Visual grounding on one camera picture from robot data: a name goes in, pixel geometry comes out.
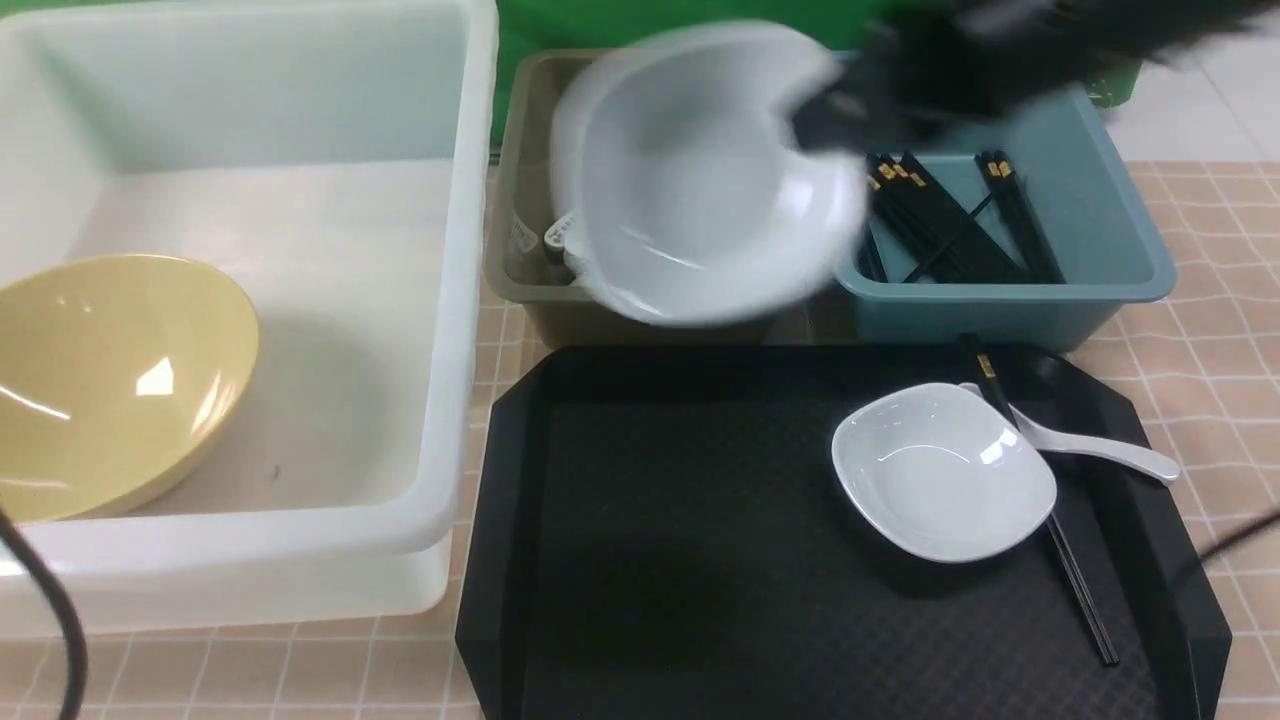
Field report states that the olive plastic bin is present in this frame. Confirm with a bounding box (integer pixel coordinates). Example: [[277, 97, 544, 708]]
[[484, 49, 812, 348]]

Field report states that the white square dish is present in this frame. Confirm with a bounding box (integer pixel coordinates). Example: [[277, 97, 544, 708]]
[[548, 20, 869, 327]]

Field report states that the black chopsticks bundle in bin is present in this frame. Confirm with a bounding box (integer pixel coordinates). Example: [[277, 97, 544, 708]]
[[867, 150, 1066, 284]]

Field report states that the black cable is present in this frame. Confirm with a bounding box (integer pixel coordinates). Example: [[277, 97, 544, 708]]
[[0, 510, 90, 720]]

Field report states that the green cloth backdrop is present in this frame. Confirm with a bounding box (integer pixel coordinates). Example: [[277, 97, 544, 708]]
[[486, 0, 1164, 151]]

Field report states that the black plastic serving tray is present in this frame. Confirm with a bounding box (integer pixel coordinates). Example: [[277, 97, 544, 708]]
[[454, 345, 1233, 719]]

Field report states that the black chopstick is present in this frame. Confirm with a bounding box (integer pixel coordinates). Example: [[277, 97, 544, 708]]
[[959, 333, 1120, 667]]

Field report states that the checkered beige tablecloth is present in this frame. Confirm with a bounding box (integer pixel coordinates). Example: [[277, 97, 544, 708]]
[[0, 160, 1280, 720]]

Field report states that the yellow noodle bowl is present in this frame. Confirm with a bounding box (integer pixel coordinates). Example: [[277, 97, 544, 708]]
[[1, 255, 260, 525]]

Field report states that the large white plastic tub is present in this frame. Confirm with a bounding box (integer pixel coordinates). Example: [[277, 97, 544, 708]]
[[3, 1, 498, 634]]

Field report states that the white ceramic soup spoon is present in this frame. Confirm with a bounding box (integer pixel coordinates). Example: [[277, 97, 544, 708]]
[[980, 395, 1183, 486]]

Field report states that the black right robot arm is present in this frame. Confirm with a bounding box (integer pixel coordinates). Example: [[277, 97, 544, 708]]
[[788, 1, 1276, 152]]

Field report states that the pale green square dish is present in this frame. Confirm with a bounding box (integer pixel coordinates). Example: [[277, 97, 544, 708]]
[[829, 383, 1059, 564]]

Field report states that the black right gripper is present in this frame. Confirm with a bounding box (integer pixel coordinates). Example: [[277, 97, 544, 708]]
[[795, 10, 1061, 152]]

